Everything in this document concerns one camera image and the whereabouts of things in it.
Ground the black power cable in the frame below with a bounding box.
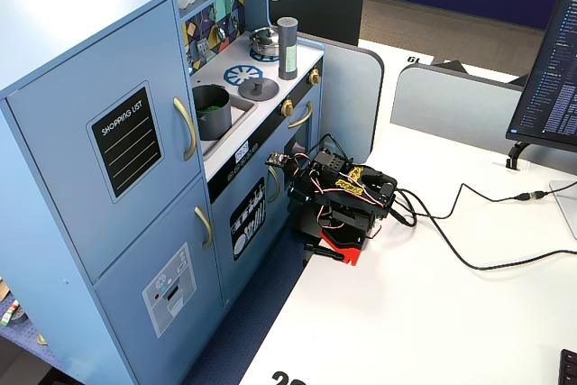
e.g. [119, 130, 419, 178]
[391, 188, 577, 271]

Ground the blue toy kitchen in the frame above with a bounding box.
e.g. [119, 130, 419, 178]
[0, 0, 326, 385]

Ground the gray desk divider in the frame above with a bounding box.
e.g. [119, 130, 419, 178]
[389, 63, 577, 175]
[297, 35, 385, 165]

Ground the gray pot lid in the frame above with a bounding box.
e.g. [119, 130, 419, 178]
[237, 77, 279, 102]

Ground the steel pot with lid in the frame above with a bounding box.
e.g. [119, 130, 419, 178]
[248, 25, 281, 57]

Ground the black keyboard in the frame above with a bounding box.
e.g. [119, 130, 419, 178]
[558, 348, 577, 385]

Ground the red arm base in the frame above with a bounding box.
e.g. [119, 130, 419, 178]
[318, 227, 365, 268]

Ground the black monitor mount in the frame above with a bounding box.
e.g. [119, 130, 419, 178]
[491, 141, 533, 174]

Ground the gray salt shaker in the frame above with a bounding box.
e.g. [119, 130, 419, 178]
[276, 16, 299, 81]

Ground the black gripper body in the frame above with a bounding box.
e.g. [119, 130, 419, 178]
[288, 168, 325, 206]

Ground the black table clamp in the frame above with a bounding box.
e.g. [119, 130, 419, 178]
[302, 242, 346, 262]

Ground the gold dishwasher handle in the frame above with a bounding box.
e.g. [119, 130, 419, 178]
[267, 165, 281, 204]

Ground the black USB cable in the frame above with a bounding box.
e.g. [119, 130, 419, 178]
[396, 182, 554, 224]

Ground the gray cooking pot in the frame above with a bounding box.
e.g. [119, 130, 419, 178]
[192, 84, 234, 142]

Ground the black Dell monitor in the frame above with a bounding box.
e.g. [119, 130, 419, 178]
[266, 0, 367, 47]

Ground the gold short fridge handle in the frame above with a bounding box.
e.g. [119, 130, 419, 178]
[194, 206, 214, 250]

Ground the gold oven handle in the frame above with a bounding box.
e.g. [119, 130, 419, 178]
[287, 100, 314, 130]

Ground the gold long fridge handle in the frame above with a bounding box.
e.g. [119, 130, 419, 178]
[173, 96, 198, 162]

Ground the computer monitor showing code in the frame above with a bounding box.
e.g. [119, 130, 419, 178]
[505, 0, 577, 154]

